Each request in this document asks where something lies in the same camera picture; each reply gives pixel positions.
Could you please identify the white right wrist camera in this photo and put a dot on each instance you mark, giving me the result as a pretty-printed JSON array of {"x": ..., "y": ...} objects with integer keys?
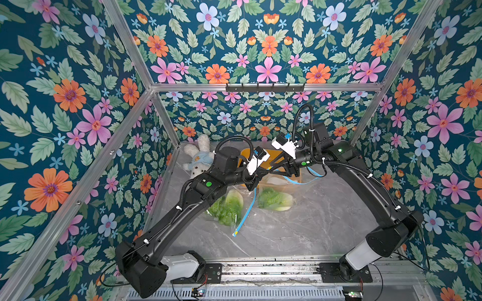
[{"x": 283, "y": 142}]

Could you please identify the black hook rail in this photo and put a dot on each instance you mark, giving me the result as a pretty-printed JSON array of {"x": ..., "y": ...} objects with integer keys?
[{"x": 256, "y": 88}]

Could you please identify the clear zipper bag blue seal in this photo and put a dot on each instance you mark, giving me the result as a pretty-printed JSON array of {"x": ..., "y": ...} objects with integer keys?
[{"x": 249, "y": 201}]

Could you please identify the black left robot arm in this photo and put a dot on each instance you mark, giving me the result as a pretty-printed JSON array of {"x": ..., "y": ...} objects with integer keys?
[{"x": 144, "y": 263}]

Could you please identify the aluminium frame post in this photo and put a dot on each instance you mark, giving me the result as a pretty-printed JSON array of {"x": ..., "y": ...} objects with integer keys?
[
  {"x": 420, "y": 24},
  {"x": 125, "y": 34}
]

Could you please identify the aluminium frame post left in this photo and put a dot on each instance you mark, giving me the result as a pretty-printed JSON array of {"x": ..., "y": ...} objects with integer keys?
[{"x": 125, "y": 34}]

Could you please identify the yellow plastic tray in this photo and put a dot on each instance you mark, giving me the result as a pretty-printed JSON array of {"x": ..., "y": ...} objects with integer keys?
[{"x": 270, "y": 167}]

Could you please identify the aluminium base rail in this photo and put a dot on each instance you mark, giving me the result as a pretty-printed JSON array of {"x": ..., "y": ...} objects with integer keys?
[{"x": 298, "y": 278}]

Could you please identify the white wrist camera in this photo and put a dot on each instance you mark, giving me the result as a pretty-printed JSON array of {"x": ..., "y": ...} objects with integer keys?
[
  {"x": 260, "y": 156},
  {"x": 283, "y": 142}
]

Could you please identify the green cabbage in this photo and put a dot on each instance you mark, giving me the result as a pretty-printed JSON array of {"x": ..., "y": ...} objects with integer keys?
[
  {"x": 224, "y": 210},
  {"x": 271, "y": 199},
  {"x": 237, "y": 195}
]

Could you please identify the white plush bunny blue shirt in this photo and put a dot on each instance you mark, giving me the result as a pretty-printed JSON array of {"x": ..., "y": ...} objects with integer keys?
[{"x": 201, "y": 156}]

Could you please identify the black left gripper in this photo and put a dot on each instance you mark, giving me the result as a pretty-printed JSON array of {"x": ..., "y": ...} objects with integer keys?
[{"x": 253, "y": 179}]

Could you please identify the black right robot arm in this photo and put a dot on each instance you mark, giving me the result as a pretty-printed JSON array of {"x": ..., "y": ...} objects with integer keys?
[{"x": 396, "y": 223}]

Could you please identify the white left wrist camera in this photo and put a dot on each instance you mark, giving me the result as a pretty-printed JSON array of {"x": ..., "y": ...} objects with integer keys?
[{"x": 260, "y": 156}]

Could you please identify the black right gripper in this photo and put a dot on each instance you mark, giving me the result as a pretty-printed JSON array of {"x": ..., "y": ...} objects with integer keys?
[{"x": 288, "y": 164}]

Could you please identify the aluminium frame post right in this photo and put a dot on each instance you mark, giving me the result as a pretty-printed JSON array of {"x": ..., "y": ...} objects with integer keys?
[{"x": 420, "y": 24}]

